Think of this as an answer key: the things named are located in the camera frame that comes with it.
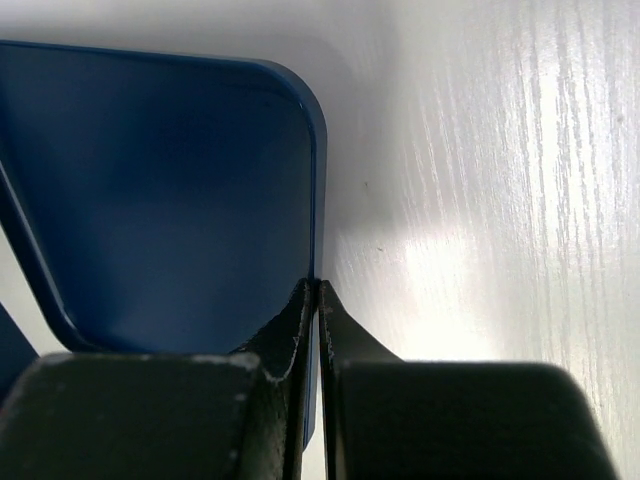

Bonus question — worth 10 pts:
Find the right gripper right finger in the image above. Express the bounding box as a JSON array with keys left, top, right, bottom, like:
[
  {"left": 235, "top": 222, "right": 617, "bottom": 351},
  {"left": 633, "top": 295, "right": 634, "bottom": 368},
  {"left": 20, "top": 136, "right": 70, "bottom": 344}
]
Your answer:
[{"left": 318, "top": 281, "right": 617, "bottom": 479}]

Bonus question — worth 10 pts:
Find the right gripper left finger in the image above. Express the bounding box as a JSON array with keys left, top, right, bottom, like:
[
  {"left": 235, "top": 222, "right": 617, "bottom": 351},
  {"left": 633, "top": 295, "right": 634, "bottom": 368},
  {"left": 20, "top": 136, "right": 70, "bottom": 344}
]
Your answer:
[{"left": 1, "top": 280, "right": 313, "bottom": 479}]

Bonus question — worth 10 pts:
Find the dark blue box lid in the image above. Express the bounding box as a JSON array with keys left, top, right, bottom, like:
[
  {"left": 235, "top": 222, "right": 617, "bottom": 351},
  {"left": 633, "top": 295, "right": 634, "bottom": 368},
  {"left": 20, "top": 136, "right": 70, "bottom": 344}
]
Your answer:
[{"left": 0, "top": 39, "right": 329, "bottom": 446}]

